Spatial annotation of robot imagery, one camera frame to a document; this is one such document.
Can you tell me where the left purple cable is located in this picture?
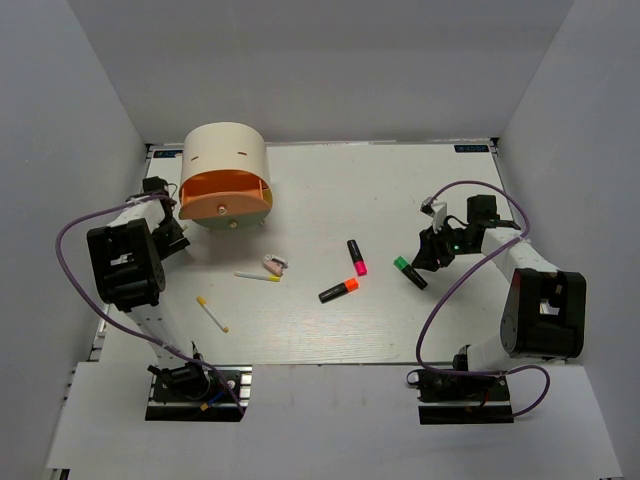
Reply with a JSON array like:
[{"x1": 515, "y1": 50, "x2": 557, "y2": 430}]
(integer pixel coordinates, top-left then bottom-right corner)
[{"x1": 54, "y1": 194, "x2": 246, "y2": 416}]

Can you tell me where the left blue corner label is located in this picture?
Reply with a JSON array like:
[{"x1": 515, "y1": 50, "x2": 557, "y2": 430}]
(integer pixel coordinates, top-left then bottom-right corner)
[{"x1": 152, "y1": 149, "x2": 183, "y2": 158}]

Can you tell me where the round cream drawer organizer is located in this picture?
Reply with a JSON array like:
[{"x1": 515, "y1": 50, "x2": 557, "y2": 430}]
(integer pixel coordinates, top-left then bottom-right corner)
[{"x1": 179, "y1": 122, "x2": 273, "y2": 230}]

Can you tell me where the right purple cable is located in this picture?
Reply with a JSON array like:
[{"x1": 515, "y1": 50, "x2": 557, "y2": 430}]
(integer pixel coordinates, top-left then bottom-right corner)
[{"x1": 405, "y1": 179, "x2": 552, "y2": 419}]

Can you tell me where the yellow capped white marker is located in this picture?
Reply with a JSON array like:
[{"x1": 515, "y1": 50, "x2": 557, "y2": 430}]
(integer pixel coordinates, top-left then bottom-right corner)
[{"x1": 196, "y1": 296, "x2": 229, "y2": 333}]

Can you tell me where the black green highlighter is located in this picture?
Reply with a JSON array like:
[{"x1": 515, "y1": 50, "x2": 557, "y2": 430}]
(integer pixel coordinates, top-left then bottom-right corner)
[{"x1": 393, "y1": 256, "x2": 428, "y2": 290}]

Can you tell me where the blue corner label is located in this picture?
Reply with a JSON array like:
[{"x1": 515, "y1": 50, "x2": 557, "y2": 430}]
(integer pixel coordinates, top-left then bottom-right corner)
[
  {"x1": 152, "y1": 149, "x2": 183, "y2": 158},
  {"x1": 454, "y1": 144, "x2": 490, "y2": 153}
]

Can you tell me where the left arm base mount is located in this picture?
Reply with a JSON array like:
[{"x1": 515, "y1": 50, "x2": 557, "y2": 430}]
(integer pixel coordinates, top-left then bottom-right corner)
[{"x1": 145, "y1": 363, "x2": 252, "y2": 423}]

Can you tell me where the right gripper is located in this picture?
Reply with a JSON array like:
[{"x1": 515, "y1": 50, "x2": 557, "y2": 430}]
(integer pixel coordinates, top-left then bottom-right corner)
[{"x1": 413, "y1": 218, "x2": 479, "y2": 271}]

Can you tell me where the bright yellow white marker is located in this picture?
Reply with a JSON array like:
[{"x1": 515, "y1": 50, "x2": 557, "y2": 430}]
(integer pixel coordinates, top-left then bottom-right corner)
[{"x1": 234, "y1": 271, "x2": 281, "y2": 283}]

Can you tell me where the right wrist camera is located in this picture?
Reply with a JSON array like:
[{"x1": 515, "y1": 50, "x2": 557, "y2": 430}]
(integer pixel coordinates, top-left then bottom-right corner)
[{"x1": 420, "y1": 197, "x2": 447, "y2": 233}]

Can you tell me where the black orange highlighter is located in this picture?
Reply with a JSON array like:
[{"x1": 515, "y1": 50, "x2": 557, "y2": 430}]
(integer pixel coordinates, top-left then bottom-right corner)
[{"x1": 318, "y1": 278, "x2": 359, "y2": 304}]

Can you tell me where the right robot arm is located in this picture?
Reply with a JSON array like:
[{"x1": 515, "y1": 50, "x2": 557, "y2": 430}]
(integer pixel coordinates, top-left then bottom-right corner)
[{"x1": 412, "y1": 195, "x2": 587, "y2": 399}]

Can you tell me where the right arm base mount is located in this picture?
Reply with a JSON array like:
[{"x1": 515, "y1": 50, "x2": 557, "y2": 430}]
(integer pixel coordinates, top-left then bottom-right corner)
[{"x1": 406, "y1": 369, "x2": 514, "y2": 426}]

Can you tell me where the black pink highlighter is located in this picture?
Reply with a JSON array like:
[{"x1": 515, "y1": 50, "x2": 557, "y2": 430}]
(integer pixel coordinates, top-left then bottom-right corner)
[{"x1": 347, "y1": 239, "x2": 368, "y2": 276}]

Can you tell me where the purple cable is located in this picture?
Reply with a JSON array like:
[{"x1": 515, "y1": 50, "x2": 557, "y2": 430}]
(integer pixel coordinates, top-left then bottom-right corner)
[
  {"x1": 405, "y1": 179, "x2": 552, "y2": 419},
  {"x1": 54, "y1": 194, "x2": 246, "y2": 416}
]

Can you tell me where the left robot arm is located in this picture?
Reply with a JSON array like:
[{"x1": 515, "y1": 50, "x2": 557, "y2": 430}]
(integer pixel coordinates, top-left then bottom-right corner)
[{"x1": 86, "y1": 176, "x2": 212, "y2": 399}]

